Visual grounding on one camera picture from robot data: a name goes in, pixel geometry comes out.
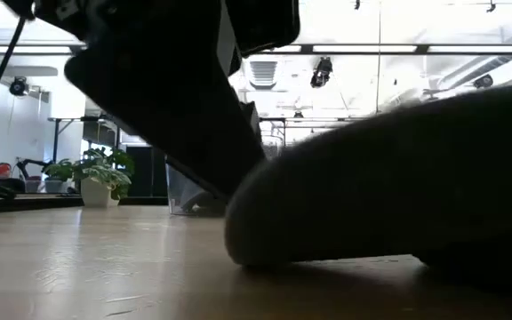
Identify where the olive green baseball cap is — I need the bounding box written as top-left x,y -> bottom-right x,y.
223,82 -> 512,303

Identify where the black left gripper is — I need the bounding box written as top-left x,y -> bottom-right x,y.
2,0 -> 300,204

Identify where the black background cabinet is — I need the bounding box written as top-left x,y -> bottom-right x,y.
124,145 -> 169,199

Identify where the black aluminium table frame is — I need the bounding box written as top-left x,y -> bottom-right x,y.
0,194 -> 169,216

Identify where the green plant in white pot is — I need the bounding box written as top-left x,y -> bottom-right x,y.
72,148 -> 135,209

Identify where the grey diagonal ceiling duct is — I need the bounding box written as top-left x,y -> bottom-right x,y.
433,20 -> 512,91

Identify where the white ceiling air vent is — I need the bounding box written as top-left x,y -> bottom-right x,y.
247,60 -> 279,91

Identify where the small background potted plant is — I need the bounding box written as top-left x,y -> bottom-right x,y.
42,158 -> 76,195

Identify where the black hanging ceiling camera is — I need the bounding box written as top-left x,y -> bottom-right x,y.
309,56 -> 333,89

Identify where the long ceiling light bar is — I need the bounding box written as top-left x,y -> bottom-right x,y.
0,43 -> 512,57

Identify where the clear plastic bin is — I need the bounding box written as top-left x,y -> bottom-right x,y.
164,162 -> 228,218

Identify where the black desk frame with monitor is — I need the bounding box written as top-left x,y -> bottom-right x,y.
47,114 -> 122,164

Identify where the round black ceiling spotlight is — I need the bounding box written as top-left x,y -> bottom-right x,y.
472,74 -> 495,90
9,76 -> 29,98

